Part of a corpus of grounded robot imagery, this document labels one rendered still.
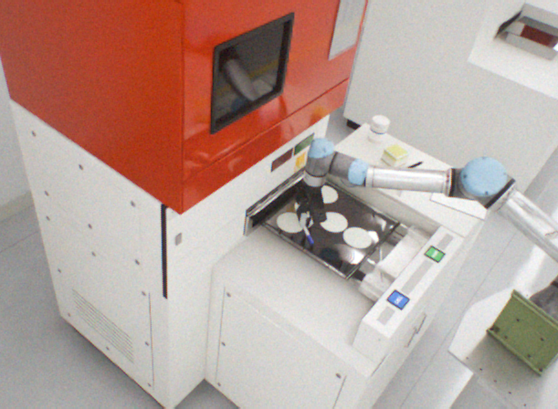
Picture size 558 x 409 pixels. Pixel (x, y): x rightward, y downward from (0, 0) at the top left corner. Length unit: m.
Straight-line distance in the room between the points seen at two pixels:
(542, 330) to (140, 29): 1.39
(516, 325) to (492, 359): 0.13
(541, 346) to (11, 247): 2.48
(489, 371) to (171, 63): 1.31
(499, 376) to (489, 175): 0.63
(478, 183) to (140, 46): 0.99
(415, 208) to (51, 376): 1.68
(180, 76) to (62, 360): 1.75
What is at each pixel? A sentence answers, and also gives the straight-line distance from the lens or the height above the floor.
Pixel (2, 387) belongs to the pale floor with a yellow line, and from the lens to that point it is 2.70.
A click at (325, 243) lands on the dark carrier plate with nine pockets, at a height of 0.90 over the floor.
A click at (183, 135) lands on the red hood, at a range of 1.32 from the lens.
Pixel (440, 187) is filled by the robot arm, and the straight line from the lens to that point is 1.83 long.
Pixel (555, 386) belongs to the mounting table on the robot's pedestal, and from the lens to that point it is 1.98.
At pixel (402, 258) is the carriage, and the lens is 1.98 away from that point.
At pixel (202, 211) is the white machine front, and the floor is 1.12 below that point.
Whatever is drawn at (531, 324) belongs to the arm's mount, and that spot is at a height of 0.97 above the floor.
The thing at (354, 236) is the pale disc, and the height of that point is 0.90.
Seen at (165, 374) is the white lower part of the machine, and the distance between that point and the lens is 2.21.
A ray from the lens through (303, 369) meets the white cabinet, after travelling 1.91.
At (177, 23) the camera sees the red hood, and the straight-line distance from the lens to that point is 1.18.
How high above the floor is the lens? 2.26
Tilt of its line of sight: 43 degrees down
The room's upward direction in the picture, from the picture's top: 10 degrees clockwise
